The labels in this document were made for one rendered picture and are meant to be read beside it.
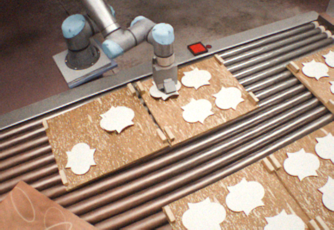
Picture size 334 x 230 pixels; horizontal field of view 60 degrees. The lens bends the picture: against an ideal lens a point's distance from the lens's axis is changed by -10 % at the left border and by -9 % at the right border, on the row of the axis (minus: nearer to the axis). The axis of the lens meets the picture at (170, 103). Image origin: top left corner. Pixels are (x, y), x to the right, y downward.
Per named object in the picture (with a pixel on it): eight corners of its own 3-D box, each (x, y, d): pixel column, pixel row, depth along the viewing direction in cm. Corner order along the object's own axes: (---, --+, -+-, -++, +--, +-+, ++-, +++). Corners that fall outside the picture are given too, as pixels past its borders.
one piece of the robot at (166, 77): (158, 72, 113) (160, 102, 126) (182, 67, 115) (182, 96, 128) (149, 52, 121) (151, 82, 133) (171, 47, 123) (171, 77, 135)
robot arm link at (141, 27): (120, 23, 116) (138, 36, 110) (144, 11, 120) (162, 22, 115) (123, 39, 122) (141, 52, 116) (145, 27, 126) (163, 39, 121)
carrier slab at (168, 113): (135, 87, 138) (135, 84, 137) (215, 58, 150) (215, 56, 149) (172, 148, 118) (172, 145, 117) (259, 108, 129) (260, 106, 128)
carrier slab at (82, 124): (43, 123, 126) (42, 121, 125) (130, 87, 138) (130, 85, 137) (67, 192, 106) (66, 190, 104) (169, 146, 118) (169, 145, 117)
